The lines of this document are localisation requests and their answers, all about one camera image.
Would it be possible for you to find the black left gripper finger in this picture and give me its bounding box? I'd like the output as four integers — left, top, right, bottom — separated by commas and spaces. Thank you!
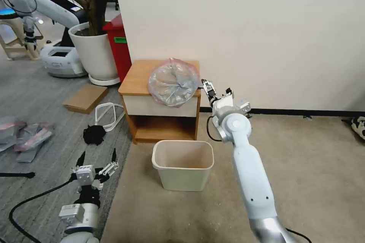
71, 151, 86, 175
97, 148, 120, 183

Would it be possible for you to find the black crumpled bag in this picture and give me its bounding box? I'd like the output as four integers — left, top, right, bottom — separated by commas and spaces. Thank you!
83, 125, 105, 145

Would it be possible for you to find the clear pink-edged garbage bag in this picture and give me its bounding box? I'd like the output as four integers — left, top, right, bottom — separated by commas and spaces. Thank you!
148, 58, 202, 109

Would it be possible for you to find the crumpled clear garbage bag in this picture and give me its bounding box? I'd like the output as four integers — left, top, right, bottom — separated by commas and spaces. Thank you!
14, 122, 56, 164
0, 116, 29, 153

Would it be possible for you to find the beige plastic trash can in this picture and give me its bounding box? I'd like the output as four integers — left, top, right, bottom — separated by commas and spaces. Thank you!
151, 140, 215, 192

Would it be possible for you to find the flat brown cardboard piece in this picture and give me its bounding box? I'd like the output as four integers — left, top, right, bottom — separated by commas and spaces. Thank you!
62, 84, 109, 115

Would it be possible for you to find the black stick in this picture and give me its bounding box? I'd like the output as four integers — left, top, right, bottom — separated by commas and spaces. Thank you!
0, 171, 36, 178

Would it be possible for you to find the wooden nightstand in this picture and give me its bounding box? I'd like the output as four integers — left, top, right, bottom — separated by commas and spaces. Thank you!
118, 60, 201, 144

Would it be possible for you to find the white pot saucer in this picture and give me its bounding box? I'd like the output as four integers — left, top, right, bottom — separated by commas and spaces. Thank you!
88, 74, 121, 86

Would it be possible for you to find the red bin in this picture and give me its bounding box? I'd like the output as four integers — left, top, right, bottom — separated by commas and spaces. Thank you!
102, 14, 132, 84

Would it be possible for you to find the white plant pot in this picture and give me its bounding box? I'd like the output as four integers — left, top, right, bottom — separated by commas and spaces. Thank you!
68, 22, 118, 80

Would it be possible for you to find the beige plastic stool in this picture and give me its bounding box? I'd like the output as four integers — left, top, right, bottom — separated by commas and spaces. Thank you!
0, 8, 41, 61

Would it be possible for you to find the indoor tree plant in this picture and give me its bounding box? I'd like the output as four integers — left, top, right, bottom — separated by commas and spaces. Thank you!
37, 0, 113, 36

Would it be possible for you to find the black white cow-print item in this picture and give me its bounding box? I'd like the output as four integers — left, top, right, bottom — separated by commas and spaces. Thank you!
349, 116, 365, 141

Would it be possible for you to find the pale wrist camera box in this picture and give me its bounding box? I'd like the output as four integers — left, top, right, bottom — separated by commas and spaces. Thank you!
75, 165, 96, 187

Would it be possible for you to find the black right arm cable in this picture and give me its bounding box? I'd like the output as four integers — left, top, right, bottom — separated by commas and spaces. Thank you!
206, 114, 224, 143

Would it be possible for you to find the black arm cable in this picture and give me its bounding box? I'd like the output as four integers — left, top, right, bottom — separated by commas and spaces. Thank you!
8, 177, 78, 243
206, 114, 224, 143

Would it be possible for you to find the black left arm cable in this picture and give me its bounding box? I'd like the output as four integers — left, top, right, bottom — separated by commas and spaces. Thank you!
8, 177, 78, 243

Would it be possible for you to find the black floor cable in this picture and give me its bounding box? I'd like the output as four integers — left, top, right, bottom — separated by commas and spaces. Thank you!
285, 227, 314, 243

